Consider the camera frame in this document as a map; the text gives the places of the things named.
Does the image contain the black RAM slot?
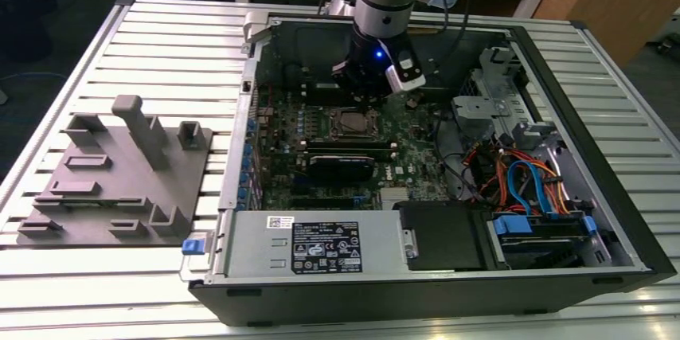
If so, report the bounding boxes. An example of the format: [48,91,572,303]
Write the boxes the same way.
[306,139,399,150]
[306,148,399,160]

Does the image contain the black expansion slot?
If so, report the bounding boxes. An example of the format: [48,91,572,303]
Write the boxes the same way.
[290,195,368,209]

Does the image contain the black plastic cover box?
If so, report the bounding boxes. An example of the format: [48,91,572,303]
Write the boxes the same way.
[395,201,500,273]

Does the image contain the green motherboard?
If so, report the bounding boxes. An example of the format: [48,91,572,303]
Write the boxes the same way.
[254,84,463,212]

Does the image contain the silver metal drive cage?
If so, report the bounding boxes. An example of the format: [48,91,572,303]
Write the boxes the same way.
[451,47,564,166]

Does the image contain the black graphics card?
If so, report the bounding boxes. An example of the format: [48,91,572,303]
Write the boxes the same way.
[307,152,376,186]

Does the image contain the silver chipset heatsink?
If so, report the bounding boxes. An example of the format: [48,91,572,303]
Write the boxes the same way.
[379,186,416,201]

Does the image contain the hard disk in blue carrier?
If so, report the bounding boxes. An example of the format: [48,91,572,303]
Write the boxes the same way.
[490,214,598,269]

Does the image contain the silver power supply unit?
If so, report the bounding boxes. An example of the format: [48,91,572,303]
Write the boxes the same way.
[204,210,422,283]

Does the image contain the grey parts rack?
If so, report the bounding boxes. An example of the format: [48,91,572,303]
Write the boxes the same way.
[15,95,214,248]

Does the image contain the black open PC case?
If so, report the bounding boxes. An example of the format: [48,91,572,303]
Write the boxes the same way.
[178,9,676,327]

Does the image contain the chair wheel base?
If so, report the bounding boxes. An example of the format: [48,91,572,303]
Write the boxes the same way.
[656,13,680,57]

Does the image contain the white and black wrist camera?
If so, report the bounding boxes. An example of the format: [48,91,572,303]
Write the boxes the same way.
[379,39,428,94]

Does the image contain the black looped cable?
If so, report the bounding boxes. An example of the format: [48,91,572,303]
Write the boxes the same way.
[432,103,490,204]

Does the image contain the grey case latch handle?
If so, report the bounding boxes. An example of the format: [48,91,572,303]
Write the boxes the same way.
[242,11,274,54]

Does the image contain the blue data cable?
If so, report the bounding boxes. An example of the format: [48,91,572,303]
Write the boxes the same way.
[507,160,558,217]

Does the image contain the orange power wire bundle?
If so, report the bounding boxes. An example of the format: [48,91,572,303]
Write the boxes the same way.
[494,148,579,216]

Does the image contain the blue floor cable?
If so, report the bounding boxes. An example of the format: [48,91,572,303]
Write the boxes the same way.
[0,72,74,83]

